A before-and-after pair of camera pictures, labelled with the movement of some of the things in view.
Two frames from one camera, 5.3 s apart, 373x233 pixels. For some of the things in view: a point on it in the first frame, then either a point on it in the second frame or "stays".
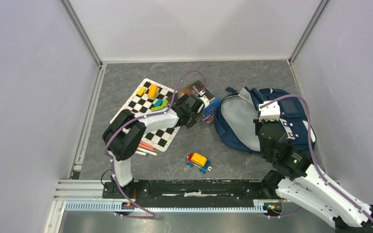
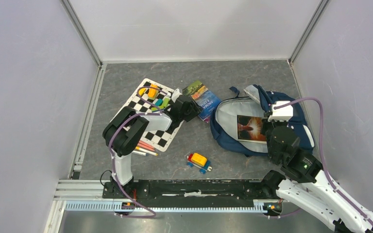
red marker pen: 146,146 stays
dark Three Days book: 195,88 to 249,129
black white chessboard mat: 149,98 stays
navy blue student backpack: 234,114 stays
